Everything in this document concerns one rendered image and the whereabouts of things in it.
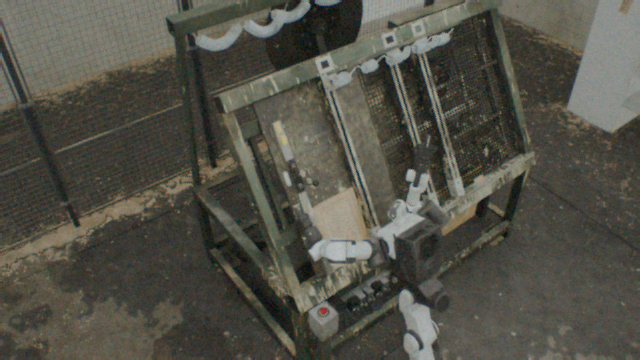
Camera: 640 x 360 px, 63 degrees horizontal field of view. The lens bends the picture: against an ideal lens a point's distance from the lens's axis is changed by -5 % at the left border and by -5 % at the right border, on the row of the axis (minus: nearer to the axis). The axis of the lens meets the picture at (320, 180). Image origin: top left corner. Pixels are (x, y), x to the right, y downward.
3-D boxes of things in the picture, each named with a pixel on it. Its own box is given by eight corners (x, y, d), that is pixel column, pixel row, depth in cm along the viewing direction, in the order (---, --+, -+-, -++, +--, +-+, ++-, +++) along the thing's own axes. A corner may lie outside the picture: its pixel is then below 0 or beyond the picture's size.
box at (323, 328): (321, 343, 301) (321, 325, 289) (309, 328, 308) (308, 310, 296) (338, 332, 306) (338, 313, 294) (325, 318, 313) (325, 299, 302)
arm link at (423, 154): (439, 150, 295) (434, 170, 301) (434, 143, 303) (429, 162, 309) (417, 148, 293) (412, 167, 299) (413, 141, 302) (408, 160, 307)
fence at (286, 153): (324, 274, 322) (328, 275, 318) (269, 124, 297) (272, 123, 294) (331, 270, 324) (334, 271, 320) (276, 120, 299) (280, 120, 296)
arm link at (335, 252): (318, 261, 270) (325, 263, 252) (318, 240, 271) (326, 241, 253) (339, 261, 272) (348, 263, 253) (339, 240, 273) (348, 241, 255)
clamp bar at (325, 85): (368, 247, 337) (392, 253, 316) (306, 62, 306) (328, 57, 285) (380, 239, 341) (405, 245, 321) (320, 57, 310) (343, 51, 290)
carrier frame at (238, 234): (304, 380, 364) (298, 309, 309) (207, 258, 448) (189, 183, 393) (511, 234, 461) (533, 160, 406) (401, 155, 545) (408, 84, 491)
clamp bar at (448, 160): (449, 197, 369) (475, 200, 348) (399, 27, 338) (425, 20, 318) (459, 191, 373) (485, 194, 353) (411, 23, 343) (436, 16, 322)
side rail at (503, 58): (514, 153, 410) (526, 153, 400) (478, 12, 381) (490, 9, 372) (520, 149, 413) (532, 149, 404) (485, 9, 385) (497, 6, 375)
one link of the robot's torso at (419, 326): (441, 341, 320) (436, 282, 298) (420, 357, 313) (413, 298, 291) (423, 329, 332) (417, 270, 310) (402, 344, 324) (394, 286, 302)
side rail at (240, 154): (285, 292, 316) (294, 297, 306) (215, 115, 287) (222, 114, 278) (293, 287, 318) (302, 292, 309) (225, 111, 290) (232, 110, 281)
